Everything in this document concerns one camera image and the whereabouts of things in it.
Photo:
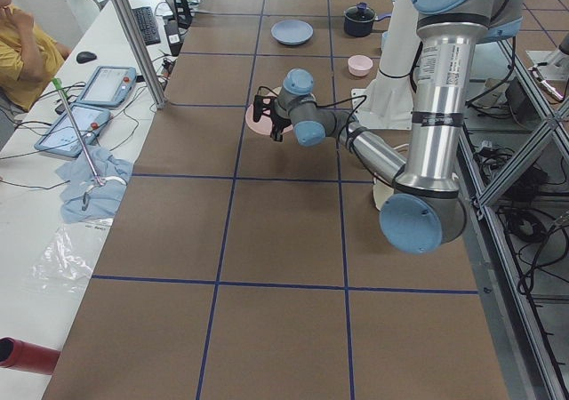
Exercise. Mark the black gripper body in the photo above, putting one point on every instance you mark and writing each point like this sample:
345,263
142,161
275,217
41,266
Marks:
279,120

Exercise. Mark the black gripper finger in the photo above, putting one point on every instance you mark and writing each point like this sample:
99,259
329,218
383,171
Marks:
277,132

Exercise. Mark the pink plate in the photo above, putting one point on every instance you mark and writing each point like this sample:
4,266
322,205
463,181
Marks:
263,127

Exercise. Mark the light blue plate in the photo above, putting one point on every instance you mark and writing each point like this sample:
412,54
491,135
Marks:
292,32

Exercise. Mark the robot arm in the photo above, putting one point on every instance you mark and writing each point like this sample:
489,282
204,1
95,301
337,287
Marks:
425,209

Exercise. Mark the pink bowl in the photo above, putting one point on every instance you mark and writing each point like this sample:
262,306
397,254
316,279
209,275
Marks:
359,65

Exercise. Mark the dark blue pot with lid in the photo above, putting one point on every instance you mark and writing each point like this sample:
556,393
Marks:
359,19

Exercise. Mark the light blue cup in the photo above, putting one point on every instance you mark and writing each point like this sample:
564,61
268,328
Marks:
384,39

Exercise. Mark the black keyboard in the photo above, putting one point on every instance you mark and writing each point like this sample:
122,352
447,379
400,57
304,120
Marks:
146,22

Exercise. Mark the upper teach pendant tablet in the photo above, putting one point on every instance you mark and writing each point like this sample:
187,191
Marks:
108,87

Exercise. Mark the teach pendant tablet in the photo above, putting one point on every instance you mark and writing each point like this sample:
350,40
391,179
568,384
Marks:
61,138
108,87

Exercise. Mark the black computer mouse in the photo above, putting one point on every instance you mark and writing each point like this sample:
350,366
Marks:
85,56

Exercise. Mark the lower teach pendant tablet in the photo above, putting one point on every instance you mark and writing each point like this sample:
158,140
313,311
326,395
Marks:
61,138

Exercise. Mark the light blue cloth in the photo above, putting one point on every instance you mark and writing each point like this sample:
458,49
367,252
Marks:
86,199

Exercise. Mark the metal grabber stick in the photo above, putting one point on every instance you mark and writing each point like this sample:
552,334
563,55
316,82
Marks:
64,100

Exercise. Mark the person in yellow shirt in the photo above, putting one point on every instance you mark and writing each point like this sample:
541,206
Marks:
30,58

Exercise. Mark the clear plastic bag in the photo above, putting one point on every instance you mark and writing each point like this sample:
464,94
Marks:
65,266

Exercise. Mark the red cylinder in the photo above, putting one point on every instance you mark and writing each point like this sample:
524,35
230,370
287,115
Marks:
28,357

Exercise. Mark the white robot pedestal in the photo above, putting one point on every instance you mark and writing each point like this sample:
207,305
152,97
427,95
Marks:
389,97

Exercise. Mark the aluminium frame post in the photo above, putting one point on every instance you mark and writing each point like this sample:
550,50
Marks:
139,50

